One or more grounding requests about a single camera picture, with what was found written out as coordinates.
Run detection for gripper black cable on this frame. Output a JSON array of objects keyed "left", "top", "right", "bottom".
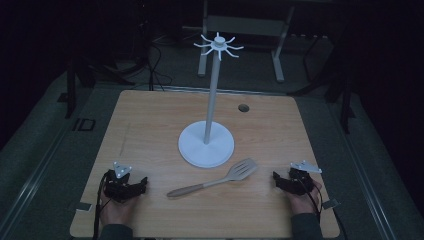
[
  {"left": 91, "top": 171, "right": 111, "bottom": 240},
  {"left": 297, "top": 173, "right": 349, "bottom": 240}
]

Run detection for small black rectangular floor frame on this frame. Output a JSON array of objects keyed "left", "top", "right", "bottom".
[{"left": 72, "top": 117, "right": 97, "bottom": 132}]

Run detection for person's left hand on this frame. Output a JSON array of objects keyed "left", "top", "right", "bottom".
[{"left": 99, "top": 192, "right": 140, "bottom": 228}]

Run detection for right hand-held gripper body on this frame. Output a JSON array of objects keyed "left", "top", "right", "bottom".
[{"left": 279, "top": 160, "right": 323, "bottom": 197}]

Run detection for white utensil rack stand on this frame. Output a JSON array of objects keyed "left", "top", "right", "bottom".
[{"left": 177, "top": 31, "right": 245, "bottom": 169}]

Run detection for black stand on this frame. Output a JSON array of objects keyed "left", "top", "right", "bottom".
[
  {"left": 57, "top": 59, "right": 134, "bottom": 120},
  {"left": 288, "top": 33, "right": 357, "bottom": 135}
]

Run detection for person's right hand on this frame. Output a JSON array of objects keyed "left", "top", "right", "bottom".
[{"left": 287, "top": 179, "right": 324, "bottom": 216}]

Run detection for white metal table frame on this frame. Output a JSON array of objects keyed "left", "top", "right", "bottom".
[{"left": 197, "top": 0, "right": 298, "bottom": 84}]

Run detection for slotted spatula with wooden handle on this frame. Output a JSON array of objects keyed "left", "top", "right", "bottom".
[{"left": 166, "top": 157, "right": 259, "bottom": 198}]

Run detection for black floor cables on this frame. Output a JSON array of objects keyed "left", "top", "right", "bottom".
[{"left": 141, "top": 19, "right": 201, "bottom": 92}]

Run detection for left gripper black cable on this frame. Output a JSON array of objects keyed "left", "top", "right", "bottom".
[{"left": 91, "top": 171, "right": 111, "bottom": 240}]

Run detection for grey tape tab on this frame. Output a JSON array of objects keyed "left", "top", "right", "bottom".
[
  {"left": 75, "top": 201, "right": 93, "bottom": 213},
  {"left": 321, "top": 198, "right": 341, "bottom": 210}
]

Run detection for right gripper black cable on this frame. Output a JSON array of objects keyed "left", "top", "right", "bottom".
[{"left": 297, "top": 173, "right": 349, "bottom": 240}]

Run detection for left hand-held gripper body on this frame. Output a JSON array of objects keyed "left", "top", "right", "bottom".
[{"left": 103, "top": 161, "right": 144, "bottom": 203}]

